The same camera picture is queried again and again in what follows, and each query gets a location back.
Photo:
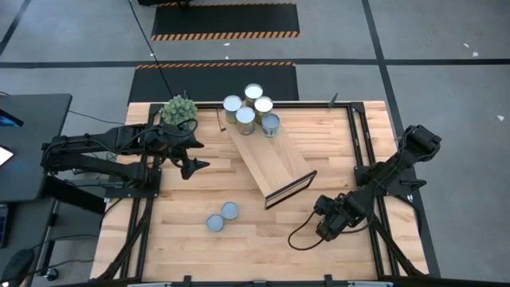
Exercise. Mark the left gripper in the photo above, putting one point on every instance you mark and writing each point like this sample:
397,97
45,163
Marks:
167,139

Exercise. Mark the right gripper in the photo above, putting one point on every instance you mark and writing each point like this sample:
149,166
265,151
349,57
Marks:
332,217

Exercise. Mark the green label tin can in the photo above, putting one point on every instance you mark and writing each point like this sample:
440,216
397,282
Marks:
253,91
232,104

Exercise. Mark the printed beige label tin can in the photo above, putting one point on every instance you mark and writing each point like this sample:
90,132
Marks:
245,115

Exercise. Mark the grey top tin can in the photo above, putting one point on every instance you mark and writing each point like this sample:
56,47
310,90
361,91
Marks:
230,210
215,222

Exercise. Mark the blue label tin can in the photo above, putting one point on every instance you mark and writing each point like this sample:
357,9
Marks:
271,121

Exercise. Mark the olive label tin can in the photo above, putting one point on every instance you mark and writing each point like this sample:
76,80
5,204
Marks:
263,105

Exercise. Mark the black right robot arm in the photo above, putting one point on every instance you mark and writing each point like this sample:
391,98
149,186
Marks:
398,163

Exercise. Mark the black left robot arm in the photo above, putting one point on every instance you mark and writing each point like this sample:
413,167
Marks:
79,141

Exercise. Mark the green plant in white pot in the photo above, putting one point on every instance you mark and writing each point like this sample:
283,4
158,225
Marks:
178,109

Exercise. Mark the black mat orange striped edge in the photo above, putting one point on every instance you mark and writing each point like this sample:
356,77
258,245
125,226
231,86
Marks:
215,83
225,20

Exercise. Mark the black desk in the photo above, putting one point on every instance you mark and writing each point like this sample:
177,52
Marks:
36,147

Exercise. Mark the blue screen tablet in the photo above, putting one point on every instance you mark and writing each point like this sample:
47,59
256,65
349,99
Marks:
9,119

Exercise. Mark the black computer mouse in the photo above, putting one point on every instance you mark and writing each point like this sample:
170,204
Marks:
16,265

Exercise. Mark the wooden shelf black metal frame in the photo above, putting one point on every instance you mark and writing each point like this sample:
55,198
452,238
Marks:
271,163

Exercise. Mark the black aluminium table frame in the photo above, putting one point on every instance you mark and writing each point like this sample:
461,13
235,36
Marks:
303,105

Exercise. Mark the small black frame bracket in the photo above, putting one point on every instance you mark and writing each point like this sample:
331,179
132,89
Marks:
332,100

